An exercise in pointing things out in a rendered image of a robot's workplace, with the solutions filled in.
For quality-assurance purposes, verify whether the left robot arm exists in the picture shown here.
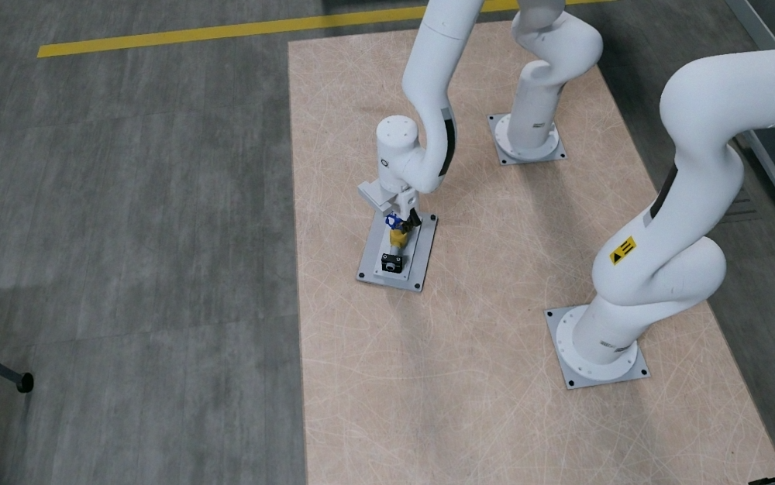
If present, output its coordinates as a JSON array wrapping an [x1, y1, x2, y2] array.
[[556, 50, 775, 381]]

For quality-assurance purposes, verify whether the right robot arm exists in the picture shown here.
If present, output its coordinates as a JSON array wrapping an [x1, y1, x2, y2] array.
[[357, 0, 603, 218]]

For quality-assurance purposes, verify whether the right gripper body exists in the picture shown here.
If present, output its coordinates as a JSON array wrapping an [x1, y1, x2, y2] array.
[[388, 187, 419, 221]]

